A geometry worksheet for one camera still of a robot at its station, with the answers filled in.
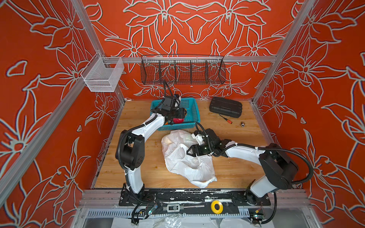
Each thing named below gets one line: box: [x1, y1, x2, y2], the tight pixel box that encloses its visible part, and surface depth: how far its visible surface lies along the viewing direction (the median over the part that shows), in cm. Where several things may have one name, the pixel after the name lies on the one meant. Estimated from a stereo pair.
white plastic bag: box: [161, 129, 218, 189], surface depth 79 cm
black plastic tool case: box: [209, 96, 243, 119], surface depth 109 cm
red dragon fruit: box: [172, 117, 184, 124], surface depth 100 cm
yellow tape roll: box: [210, 200, 224, 215], surface depth 71 cm
